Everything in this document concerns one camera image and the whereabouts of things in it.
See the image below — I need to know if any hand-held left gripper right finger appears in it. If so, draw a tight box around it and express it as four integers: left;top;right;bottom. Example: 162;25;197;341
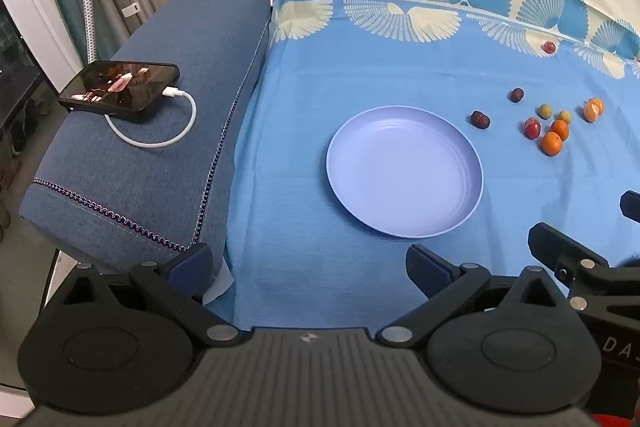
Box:
375;244;576;350

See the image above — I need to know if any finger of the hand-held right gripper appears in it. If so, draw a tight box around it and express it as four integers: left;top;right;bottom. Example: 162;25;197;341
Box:
528;222;640;313
619;190;640;219

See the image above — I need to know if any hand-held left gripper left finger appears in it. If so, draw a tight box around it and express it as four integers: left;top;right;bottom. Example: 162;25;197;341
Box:
62;243;241;349

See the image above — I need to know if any plastic-wrapped orange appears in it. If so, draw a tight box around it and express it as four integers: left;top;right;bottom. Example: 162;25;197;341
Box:
582;97;605;123

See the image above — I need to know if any lilac round plate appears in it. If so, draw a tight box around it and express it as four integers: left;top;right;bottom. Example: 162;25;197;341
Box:
326;105;485;239

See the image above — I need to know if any red cloth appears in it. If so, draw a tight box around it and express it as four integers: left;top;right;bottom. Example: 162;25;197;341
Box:
594;411;640;427

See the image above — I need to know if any blue fan-print bedsheet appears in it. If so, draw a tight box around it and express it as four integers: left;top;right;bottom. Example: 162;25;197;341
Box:
205;0;640;338

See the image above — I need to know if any black smartphone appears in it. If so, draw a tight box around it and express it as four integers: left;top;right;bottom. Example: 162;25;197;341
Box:
58;61;181;124

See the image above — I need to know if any dark shoe rack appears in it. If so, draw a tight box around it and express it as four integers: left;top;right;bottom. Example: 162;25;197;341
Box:
0;0;53;158

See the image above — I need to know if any white charging cable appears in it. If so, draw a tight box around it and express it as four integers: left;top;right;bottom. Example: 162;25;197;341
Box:
104;86;198;151

